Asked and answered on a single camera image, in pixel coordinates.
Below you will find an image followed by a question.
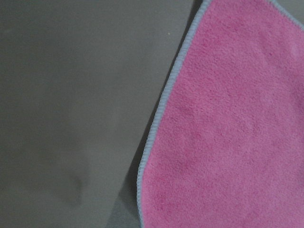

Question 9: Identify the pink and grey towel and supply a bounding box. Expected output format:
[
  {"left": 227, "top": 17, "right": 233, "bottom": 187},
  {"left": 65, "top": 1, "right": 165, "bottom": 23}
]
[{"left": 137, "top": 0, "right": 304, "bottom": 228}]

